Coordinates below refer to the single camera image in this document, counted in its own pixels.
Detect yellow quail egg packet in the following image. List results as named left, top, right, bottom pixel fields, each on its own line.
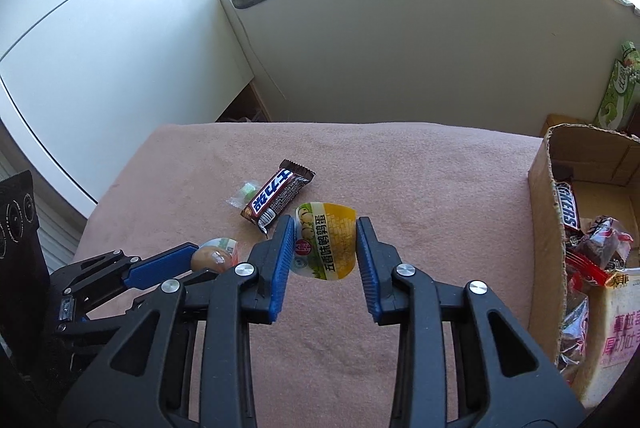
left=291, top=202, right=357, bottom=281

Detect packaged toast bread slices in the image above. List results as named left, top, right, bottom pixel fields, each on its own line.
left=572, top=268, right=640, bottom=408

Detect small clear green candy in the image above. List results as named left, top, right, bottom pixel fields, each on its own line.
left=226, top=181, right=262, bottom=209

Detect brown egg in packet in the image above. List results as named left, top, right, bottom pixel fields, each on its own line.
left=190, top=237, right=239, bottom=274

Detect white cabinet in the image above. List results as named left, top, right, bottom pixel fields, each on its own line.
left=1, top=0, right=253, bottom=216

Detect green tissue box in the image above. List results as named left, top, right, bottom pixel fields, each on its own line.
left=592, top=40, right=639, bottom=130

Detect Snickers chocolate bar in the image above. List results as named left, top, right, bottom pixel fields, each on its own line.
left=552, top=165, right=585, bottom=248

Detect cardboard box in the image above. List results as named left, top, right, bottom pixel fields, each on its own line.
left=528, top=124, right=639, bottom=361

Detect pink table cloth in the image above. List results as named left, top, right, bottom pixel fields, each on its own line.
left=77, top=124, right=540, bottom=427

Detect red clear snack packet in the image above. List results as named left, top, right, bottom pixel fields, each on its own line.
left=558, top=291, right=589, bottom=379

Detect red clear date packet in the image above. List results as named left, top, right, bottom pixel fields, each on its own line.
left=565, top=216, right=634, bottom=287

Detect Japanese Snickers bar wrapper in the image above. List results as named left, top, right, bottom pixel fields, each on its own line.
left=241, top=159, right=316, bottom=235

